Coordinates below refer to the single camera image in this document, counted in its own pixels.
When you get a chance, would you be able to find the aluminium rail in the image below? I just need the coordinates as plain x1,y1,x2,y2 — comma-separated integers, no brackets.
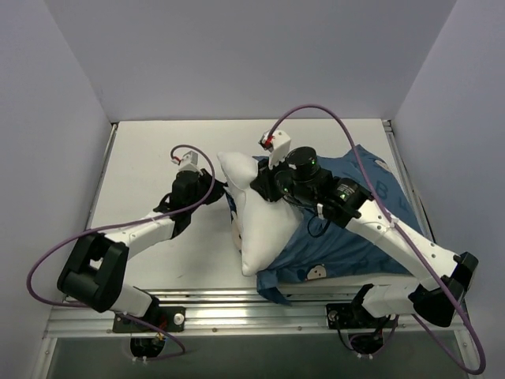
85,123,118,229
381,120,436,242

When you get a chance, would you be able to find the blue cartoon print pillowcase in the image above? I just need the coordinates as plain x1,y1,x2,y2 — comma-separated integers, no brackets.
225,144,421,305

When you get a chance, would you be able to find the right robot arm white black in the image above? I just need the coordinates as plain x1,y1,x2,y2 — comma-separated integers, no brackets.
251,147,478,327

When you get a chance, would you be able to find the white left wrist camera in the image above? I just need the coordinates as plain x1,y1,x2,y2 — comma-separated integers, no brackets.
171,151,200,172

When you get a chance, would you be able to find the aluminium left side rail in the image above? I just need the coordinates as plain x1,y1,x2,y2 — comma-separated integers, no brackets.
85,123,118,229

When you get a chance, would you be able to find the aluminium front rail frame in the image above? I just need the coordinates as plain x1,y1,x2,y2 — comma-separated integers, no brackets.
43,287,473,340

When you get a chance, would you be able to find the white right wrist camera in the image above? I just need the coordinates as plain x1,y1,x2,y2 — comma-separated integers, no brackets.
259,129,291,170

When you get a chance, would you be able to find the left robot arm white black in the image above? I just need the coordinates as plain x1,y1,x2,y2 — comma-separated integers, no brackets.
57,169,225,331

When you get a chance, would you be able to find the white pillow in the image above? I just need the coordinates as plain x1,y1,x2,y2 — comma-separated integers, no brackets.
217,152,303,276

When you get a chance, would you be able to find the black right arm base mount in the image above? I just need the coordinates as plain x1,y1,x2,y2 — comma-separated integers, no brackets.
325,303,368,330

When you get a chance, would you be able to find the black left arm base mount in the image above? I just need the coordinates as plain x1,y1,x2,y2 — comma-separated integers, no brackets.
112,306,186,333

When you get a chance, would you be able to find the aluminium right side rail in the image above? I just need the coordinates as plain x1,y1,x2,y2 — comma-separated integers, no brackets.
381,120,436,242

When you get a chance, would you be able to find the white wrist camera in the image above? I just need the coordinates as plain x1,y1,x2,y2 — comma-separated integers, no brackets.
171,151,200,172
259,129,291,170

